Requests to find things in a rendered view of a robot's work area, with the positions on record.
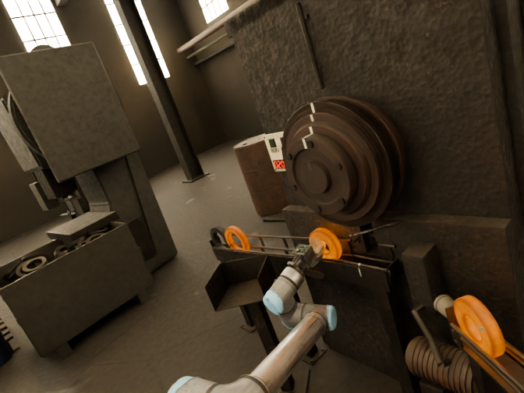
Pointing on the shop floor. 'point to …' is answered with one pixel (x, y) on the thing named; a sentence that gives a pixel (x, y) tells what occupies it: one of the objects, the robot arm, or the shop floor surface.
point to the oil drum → (260, 176)
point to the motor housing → (430, 367)
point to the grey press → (79, 145)
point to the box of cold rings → (73, 285)
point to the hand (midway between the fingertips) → (323, 241)
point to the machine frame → (322, 9)
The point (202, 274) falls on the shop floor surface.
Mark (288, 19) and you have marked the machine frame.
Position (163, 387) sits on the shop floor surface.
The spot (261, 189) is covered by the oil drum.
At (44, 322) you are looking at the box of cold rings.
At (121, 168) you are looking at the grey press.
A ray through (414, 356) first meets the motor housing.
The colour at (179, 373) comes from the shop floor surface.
